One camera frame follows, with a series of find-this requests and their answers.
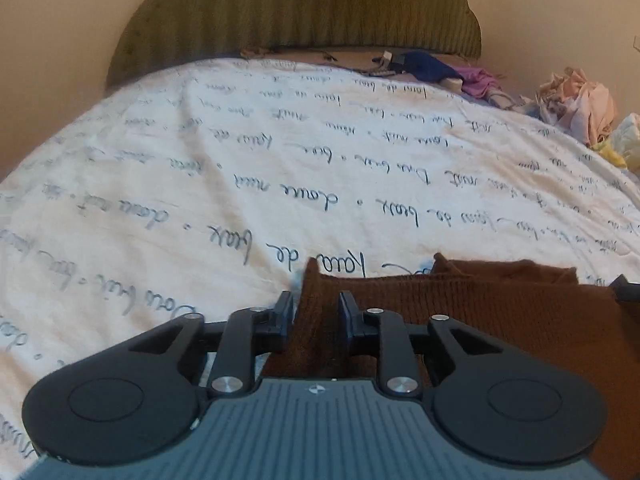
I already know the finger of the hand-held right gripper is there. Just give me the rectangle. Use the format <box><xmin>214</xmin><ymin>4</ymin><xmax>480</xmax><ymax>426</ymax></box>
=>
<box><xmin>610</xmin><ymin>274</ymin><xmax>640</xmax><ymax>306</ymax></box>

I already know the yellow cloth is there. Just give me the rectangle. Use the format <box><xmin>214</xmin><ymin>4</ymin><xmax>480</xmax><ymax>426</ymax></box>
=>
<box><xmin>594</xmin><ymin>140</ymin><xmax>629</xmax><ymax>169</ymax></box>

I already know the pink clothes pile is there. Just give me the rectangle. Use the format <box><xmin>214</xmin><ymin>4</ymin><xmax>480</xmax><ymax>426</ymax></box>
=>
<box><xmin>535</xmin><ymin>67</ymin><xmax>618</xmax><ymax>148</ymax></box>

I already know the brown knit sweater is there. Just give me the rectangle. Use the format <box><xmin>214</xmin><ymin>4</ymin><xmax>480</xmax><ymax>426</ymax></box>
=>
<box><xmin>262</xmin><ymin>252</ymin><xmax>640</xmax><ymax>480</ymax></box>

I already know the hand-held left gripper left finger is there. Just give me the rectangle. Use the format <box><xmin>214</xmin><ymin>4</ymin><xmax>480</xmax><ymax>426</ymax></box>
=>
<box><xmin>125</xmin><ymin>291</ymin><xmax>296</xmax><ymax>398</ymax></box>

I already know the white script-printed blanket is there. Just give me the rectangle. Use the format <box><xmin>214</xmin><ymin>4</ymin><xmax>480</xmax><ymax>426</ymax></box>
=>
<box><xmin>0</xmin><ymin>57</ymin><xmax>640</xmax><ymax>480</ymax></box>

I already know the green padded headboard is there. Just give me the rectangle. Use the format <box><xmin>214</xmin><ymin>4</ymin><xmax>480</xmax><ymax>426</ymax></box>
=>
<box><xmin>105</xmin><ymin>0</ymin><xmax>483</xmax><ymax>96</ymax></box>

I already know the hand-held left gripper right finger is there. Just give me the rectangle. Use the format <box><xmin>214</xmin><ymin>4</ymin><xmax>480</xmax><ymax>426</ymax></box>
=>
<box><xmin>340</xmin><ymin>292</ymin><xmax>506</xmax><ymax>400</ymax></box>

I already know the blue cloth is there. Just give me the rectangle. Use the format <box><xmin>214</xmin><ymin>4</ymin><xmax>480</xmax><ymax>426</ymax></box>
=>
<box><xmin>387</xmin><ymin>51</ymin><xmax>466</xmax><ymax>83</ymax></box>

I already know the purple cloth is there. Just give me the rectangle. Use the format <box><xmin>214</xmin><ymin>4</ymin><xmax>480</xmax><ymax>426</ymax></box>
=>
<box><xmin>455</xmin><ymin>66</ymin><xmax>506</xmax><ymax>101</ymax></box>

